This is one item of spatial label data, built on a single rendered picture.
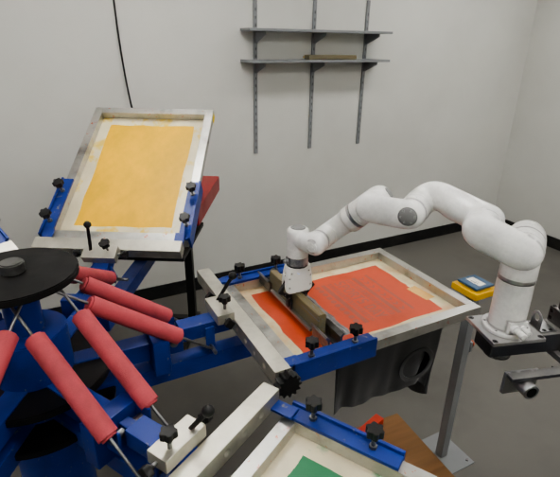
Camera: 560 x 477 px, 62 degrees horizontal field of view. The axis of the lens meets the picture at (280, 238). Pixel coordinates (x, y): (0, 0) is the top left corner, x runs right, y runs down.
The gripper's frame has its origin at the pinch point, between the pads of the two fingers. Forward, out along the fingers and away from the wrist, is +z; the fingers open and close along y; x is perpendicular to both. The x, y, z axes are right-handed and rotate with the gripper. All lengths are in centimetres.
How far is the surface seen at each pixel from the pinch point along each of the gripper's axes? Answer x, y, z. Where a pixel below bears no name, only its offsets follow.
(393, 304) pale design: -9.5, 37.7, 5.9
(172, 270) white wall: 200, 4, 80
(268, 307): 9.7, -6.3, 6.0
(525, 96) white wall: 192, 368, -39
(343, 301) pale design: 0.7, 21.7, 5.9
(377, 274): 12.6, 47.5, 6.0
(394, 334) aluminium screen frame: -29.0, 21.2, 2.4
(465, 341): -14, 77, 32
